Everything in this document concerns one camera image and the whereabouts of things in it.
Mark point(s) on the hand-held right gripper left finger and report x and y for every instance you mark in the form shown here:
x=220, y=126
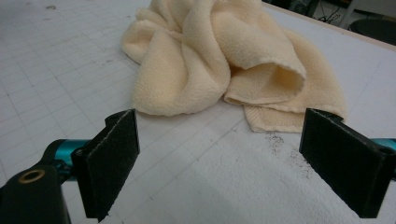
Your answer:
x=109, y=161

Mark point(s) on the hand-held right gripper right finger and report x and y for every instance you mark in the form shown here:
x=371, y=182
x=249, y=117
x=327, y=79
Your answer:
x=345, y=161

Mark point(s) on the cream terry towel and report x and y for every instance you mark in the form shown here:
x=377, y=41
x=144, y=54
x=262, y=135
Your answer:
x=199, y=62

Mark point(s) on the white gridded mat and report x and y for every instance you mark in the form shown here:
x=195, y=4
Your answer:
x=56, y=81

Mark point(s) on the black round stool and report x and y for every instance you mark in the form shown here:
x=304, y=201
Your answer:
x=376, y=30

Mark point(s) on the white metal stand leg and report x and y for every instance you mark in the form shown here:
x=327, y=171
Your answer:
x=347, y=14

